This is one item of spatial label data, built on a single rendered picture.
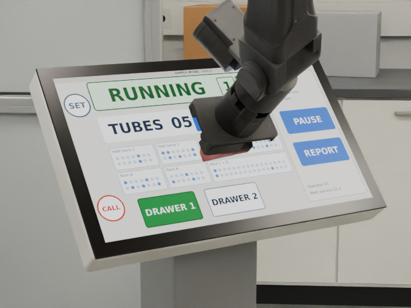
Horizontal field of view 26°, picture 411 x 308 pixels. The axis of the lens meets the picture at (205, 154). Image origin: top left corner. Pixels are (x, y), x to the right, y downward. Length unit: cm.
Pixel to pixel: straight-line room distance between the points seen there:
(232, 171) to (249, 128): 30
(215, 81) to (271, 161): 16
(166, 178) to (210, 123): 25
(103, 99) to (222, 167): 21
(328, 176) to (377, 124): 203
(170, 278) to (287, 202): 22
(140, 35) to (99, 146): 87
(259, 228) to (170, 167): 16
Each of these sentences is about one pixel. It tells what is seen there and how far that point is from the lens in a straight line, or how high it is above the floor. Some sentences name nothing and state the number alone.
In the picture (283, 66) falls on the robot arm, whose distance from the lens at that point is 92.
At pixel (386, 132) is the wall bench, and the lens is 348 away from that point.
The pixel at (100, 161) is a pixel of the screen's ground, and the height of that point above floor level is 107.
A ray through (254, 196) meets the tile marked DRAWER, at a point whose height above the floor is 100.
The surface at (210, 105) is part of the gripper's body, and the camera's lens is 108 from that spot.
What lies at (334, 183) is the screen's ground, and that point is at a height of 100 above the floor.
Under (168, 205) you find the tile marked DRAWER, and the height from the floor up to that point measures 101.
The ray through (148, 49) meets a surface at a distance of 212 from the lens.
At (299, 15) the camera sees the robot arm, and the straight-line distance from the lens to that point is 88.
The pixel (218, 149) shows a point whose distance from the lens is 107.
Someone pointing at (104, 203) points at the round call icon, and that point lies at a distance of 125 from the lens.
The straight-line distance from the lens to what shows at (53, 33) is 217.
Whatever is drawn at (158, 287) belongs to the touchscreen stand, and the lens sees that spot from 146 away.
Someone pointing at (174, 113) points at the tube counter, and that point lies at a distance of 137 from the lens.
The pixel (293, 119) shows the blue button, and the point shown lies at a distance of 147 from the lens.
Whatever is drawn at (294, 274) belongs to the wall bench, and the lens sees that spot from 359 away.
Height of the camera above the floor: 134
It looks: 12 degrees down
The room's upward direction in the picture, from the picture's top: straight up
